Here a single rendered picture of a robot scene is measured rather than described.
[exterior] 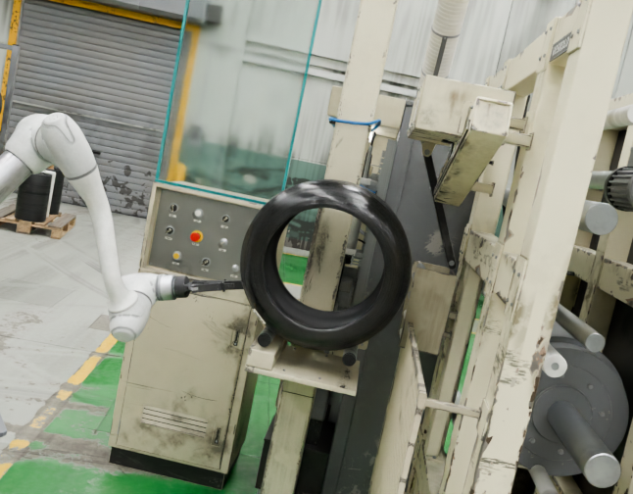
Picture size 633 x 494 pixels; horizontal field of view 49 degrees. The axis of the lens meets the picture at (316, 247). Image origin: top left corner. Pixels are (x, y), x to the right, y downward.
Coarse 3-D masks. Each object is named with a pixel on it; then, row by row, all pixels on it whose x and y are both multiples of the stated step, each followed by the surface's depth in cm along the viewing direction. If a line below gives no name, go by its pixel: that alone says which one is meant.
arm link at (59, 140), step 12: (48, 120) 200; (60, 120) 200; (72, 120) 204; (36, 132) 207; (48, 132) 200; (60, 132) 200; (72, 132) 202; (36, 144) 207; (48, 144) 201; (60, 144) 201; (72, 144) 202; (84, 144) 205; (48, 156) 206; (60, 156) 202; (72, 156) 203; (84, 156) 205; (60, 168) 206; (72, 168) 205; (84, 168) 206
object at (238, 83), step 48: (192, 0) 285; (240, 0) 283; (288, 0) 281; (192, 48) 287; (240, 48) 285; (288, 48) 284; (192, 96) 289; (240, 96) 288; (288, 96) 286; (192, 144) 292; (240, 144) 290; (288, 144) 288; (240, 192) 292
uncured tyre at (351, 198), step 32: (288, 192) 221; (320, 192) 217; (352, 192) 218; (256, 224) 222; (384, 224) 216; (256, 256) 221; (384, 256) 216; (256, 288) 222; (384, 288) 218; (288, 320) 222; (320, 320) 248; (352, 320) 247; (384, 320) 221
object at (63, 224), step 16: (32, 176) 781; (48, 176) 793; (64, 176) 876; (32, 192) 783; (48, 192) 800; (16, 208) 792; (32, 208) 787; (48, 208) 841; (0, 224) 804; (32, 224) 786; (64, 224) 814
